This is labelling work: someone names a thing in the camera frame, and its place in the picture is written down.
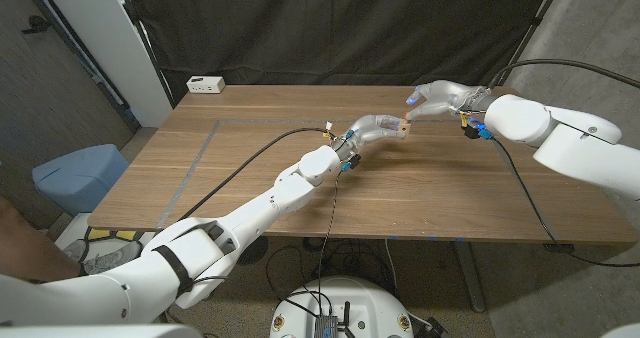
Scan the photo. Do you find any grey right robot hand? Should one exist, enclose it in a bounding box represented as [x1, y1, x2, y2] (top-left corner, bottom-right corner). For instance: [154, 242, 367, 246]
[404, 79, 494, 122]

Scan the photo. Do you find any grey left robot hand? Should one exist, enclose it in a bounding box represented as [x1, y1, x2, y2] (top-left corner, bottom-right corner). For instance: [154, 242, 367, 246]
[333, 114, 409, 167]

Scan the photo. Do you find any black curtain backdrop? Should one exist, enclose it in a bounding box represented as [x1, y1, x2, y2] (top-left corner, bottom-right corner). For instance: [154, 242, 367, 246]
[122, 0, 556, 104]

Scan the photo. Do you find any black backdrop stand pole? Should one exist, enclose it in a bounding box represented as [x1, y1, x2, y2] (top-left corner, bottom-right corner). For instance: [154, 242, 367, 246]
[117, 0, 176, 109]
[497, 0, 569, 87]

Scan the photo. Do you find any black round floor fan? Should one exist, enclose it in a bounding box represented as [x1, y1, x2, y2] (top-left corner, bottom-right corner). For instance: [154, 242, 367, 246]
[237, 235, 269, 267]

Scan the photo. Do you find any white power strip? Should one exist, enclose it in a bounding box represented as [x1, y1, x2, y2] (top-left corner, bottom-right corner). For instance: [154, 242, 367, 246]
[185, 75, 226, 95]

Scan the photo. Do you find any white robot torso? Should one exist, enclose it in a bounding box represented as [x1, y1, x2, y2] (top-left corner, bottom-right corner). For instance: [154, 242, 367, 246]
[269, 276, 415, 338]

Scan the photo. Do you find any grey table leg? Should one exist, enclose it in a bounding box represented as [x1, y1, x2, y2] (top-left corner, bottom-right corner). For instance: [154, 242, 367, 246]
[452, 241, 486, 313]

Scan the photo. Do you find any grey electronics module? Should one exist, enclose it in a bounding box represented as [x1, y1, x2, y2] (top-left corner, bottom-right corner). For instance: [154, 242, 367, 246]
[313, 313, 340, 338]

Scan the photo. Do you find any white cabinet panel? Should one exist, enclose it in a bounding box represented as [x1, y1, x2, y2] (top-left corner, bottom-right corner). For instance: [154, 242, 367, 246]
[37, 0, 174, 128]

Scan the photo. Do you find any blue padded stool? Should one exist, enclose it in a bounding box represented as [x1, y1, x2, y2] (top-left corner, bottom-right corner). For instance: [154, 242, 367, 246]
[31, 143, 130, 217]

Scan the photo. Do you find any person's bare leg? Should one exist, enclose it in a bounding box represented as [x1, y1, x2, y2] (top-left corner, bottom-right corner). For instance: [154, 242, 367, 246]
[0, 195, 84, 283]

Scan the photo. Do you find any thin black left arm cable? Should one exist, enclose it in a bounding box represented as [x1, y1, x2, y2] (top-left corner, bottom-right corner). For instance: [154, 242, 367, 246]
[189, 170, 344, 319]

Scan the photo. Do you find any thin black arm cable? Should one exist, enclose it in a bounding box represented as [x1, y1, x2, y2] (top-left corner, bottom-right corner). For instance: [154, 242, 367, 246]
[189, 170, 344, 319]
[492, 137, 640, 268]

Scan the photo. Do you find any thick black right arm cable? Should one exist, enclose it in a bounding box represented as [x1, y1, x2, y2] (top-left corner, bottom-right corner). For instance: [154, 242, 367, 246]
[487, 58, 640, 90]

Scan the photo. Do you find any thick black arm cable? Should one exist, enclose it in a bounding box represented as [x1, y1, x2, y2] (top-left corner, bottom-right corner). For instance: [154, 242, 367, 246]
[177, 126, 334, 224]
[487, 58, 640, 90]

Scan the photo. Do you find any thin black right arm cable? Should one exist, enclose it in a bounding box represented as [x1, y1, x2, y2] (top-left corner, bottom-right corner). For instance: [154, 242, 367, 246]
[492, 137, 640, 268]

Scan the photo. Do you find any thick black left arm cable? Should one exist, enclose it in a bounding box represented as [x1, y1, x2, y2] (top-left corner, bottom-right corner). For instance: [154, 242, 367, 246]
[177, 126, 334, 224]

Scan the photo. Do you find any black floor cable tangle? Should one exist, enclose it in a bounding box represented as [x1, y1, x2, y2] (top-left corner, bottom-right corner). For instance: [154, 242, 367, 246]
[264, 236, 401, 304]

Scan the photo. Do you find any white floor cable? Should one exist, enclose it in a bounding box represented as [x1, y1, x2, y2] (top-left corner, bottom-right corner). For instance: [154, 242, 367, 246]
[383, 238, 399, 294]

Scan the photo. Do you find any black door handle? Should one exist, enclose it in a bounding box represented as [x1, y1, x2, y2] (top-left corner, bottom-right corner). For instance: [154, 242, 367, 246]
[20, 14, 51, 34]

